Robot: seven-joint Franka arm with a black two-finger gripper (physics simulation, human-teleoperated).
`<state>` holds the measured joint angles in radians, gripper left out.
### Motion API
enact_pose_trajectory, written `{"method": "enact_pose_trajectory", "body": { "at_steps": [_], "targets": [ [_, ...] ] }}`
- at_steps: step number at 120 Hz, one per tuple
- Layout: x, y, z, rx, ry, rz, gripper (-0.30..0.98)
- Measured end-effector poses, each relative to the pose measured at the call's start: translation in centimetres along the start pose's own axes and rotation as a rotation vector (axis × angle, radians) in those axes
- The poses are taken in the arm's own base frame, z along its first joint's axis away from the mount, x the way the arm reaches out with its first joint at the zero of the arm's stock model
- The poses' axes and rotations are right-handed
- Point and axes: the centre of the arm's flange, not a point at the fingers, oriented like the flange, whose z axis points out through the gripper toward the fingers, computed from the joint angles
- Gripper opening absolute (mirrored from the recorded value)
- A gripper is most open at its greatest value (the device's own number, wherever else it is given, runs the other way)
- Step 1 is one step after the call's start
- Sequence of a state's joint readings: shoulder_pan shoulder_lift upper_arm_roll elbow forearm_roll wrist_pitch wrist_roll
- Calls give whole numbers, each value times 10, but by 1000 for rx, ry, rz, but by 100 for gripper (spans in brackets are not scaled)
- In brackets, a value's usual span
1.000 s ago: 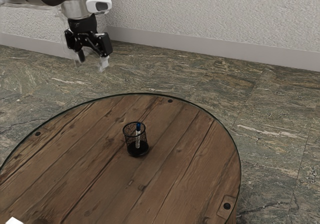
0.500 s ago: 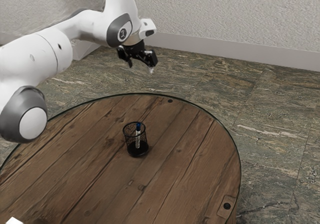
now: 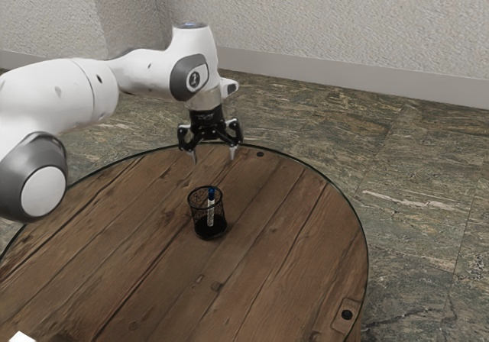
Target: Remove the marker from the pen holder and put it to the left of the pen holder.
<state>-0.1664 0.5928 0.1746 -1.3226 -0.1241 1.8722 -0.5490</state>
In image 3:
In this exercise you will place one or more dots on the black mesh pen holder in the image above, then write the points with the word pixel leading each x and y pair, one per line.
pixel 207 214

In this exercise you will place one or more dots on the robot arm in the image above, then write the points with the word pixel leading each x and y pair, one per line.
pixel 80 90

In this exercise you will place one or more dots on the white pen with blue cap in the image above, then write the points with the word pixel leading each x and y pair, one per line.
pixel 209 208

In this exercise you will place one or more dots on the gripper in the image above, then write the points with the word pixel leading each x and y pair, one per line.
pixel 206 118

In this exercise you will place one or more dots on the white block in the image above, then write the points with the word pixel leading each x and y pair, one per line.
pixel 17 337

